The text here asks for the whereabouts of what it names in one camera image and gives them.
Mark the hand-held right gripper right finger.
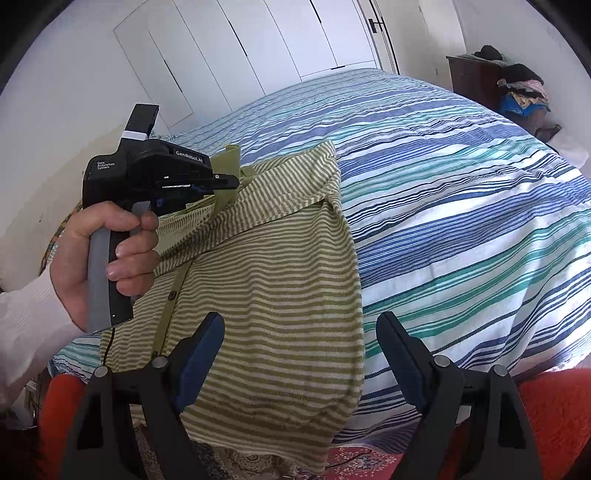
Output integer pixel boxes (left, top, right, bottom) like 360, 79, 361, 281
376, 312, 543, 480

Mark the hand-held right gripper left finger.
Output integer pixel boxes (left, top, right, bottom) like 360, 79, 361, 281
60, 312, 225, 480

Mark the green striped cardigan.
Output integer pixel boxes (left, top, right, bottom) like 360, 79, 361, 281
99, 141, 365, 476

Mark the person's left forearm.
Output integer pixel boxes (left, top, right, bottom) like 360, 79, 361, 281
0, 272, 88, 407

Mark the pile of clothes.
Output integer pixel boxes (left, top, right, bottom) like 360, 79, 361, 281
475, 45, 552, 130

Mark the person's left hand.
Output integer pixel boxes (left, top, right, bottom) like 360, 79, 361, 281
50, 200, 160, 332

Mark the patterned rug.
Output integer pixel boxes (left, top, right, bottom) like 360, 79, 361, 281
134, 425, 393, 480

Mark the white wardrobe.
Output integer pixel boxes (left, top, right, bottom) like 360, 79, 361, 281
113, 0, 384, 134

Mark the red fleece garment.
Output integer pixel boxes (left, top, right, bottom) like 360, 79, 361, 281
39, 367, 591, 480

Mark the blue striped bed cover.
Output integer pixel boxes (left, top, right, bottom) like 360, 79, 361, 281
48, 68, 591, 455

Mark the dark wooden cabinet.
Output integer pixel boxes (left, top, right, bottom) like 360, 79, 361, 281
446, 54, 509, 116

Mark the white cloth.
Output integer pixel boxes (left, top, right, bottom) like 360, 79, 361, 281
549, 127, 585, 156

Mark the black cable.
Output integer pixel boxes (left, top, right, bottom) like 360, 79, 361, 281
102, 327, 116, 370

